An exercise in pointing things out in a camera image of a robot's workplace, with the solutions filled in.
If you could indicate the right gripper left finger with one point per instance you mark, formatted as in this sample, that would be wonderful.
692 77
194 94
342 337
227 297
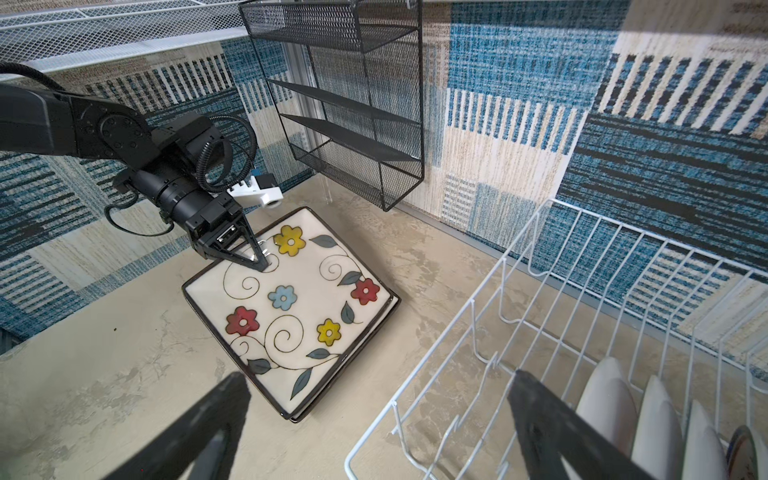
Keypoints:
203 441

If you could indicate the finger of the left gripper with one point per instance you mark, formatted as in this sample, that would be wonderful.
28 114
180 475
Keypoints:
236 243

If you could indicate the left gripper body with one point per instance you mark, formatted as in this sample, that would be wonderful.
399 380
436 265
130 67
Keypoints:
214 224

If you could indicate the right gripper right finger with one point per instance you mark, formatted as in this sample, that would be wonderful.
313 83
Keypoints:
552 435

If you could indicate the white round plate one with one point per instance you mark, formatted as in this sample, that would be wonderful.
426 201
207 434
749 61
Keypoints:
607 405

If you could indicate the white round plate two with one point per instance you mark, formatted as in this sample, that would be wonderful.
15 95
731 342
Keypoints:
658 444

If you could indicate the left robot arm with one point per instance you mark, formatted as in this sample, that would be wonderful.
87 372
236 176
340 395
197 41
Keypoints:
184 168

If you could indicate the white round plate three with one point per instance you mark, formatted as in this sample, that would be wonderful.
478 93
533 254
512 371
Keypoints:
704 457

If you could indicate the white round plate four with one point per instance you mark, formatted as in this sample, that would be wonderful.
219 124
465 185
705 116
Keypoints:
746 455

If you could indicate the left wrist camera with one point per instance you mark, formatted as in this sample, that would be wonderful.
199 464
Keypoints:
257 191

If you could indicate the white wire dish rack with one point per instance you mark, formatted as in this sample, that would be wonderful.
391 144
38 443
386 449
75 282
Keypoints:
573 287

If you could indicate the black wire shelf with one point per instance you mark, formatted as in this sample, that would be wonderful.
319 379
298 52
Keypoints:
355 70

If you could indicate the white mesh wall basket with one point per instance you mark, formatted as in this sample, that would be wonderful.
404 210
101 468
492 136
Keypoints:
60 39

